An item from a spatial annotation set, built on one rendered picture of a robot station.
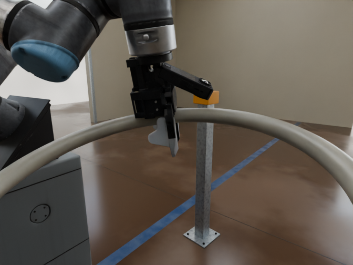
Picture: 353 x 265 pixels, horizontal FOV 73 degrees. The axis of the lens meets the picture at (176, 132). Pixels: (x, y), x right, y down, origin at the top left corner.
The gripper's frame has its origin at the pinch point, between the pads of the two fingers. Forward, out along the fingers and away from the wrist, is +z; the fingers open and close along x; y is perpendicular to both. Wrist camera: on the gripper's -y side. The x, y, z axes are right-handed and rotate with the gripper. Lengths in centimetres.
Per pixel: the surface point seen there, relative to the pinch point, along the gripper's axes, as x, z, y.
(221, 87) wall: -631, 161, -68
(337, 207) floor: -130, 146, -121
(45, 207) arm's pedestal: -24, 37, 60
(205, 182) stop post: -88, 77, -5
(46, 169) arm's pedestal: -29, 22, 57
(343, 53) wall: -491, 80, -307
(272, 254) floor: -68, 126, -46
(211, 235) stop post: -83, 123, -6
